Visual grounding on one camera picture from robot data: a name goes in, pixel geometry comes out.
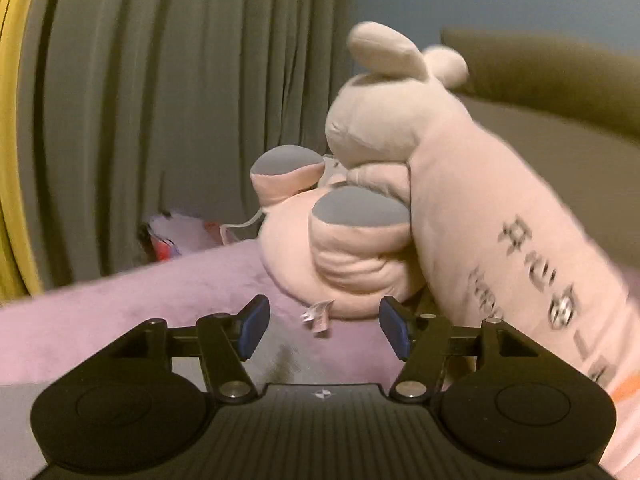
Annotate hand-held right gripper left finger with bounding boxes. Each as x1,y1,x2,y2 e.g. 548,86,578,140
107,295,271,404

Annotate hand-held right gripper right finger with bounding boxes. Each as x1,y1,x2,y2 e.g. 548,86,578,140
379,296,538,403

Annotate grey pants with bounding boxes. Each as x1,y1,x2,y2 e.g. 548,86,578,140
0,332,321,480

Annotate pink plush toy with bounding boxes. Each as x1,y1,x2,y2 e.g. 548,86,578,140
250,21,640,480

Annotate grey-green curtain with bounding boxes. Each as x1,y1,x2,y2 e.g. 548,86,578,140
17,0,358,291

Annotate yellow curtain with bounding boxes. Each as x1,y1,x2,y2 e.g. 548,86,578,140
0,0,48,301

